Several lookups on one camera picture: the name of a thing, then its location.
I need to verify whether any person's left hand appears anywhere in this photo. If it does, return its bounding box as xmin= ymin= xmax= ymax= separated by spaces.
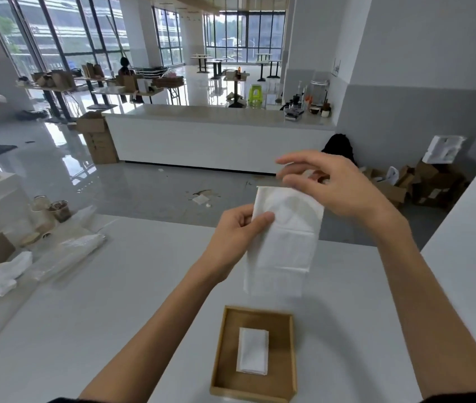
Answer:
xmin=198 ymin=204 xmax=276 ymax=285

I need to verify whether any person's right hand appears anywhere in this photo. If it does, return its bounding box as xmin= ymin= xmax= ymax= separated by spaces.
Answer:
xmin=275 ymin=149 xmax=406 ymax=236

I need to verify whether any white paper napkin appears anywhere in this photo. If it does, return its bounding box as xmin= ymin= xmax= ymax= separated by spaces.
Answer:
xmin=243 ymin=186 xmax=325 ymax=299

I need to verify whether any person's left forearm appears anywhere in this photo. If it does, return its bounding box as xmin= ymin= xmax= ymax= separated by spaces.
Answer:
xmin=78 ymin=258 xmax=227 ymax=403

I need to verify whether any person's right forearm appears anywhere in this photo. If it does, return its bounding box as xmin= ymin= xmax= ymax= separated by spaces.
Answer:
xmin=371 ymin=214 xmax=476 ymax=400

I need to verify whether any black backpack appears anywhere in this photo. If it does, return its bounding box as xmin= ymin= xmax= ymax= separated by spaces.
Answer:
xmin=321 ymin=133 xmax=358 ymax=167

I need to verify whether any black coffee equipment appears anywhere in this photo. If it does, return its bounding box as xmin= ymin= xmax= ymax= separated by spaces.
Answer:
xmin=283 ymin=93 xmax=306 ymax=121

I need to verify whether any long white counter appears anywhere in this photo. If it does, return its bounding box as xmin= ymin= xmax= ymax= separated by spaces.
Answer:
xmin=103 ymin=103 xmax=337 ymax=175

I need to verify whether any green plastic stool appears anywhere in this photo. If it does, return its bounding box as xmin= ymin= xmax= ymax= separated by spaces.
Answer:
xmin=248 ymin=84 xmax=264 ymax=108

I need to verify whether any small folded white napkin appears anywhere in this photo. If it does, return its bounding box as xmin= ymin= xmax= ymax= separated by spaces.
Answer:
xmin=236 ymin=327 xmax=270 ymax=376

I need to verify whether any pile of opened cardboard boxes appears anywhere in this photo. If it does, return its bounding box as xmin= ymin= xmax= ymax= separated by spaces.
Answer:
xmin=363 ymin=160 xmax=470 ymax=211

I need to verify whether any white foam packing block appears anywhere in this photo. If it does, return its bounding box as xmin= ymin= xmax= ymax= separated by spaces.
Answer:
xmin=421 ymin=135 xmax=467 ymax=165

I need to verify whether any square wooden tray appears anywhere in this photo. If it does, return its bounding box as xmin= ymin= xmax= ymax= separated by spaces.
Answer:
xmin=209 ymin=306 xmax=298 ymax=403

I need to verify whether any tall brown cardboard box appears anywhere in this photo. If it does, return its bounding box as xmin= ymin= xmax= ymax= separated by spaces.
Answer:
xmin=76 ymin=111 xmax=119 ymax=165

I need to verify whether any clear plastic bag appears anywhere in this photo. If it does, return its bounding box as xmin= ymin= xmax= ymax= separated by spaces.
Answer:
xmin=27 ymin=232 xmax=108 ymax=283

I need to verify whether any paper cup with dark contents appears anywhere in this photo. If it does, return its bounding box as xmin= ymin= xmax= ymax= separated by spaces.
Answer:
xmin=48 ymin=200 xmax=72 ymax=224

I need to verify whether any clear glass jar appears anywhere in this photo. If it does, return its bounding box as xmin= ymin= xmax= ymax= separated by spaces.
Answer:
xmin=31 ymin=195 xmax=55 ymax=233

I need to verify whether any table with brown paper bags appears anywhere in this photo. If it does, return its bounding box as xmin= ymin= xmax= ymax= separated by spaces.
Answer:
xmin=16 ymin=69 xmax=80 ymax=123

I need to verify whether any crumpled white tissue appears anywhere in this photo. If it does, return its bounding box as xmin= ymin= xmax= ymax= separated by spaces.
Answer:
xmin=0 ymin=251 xmax=34 ymax=309

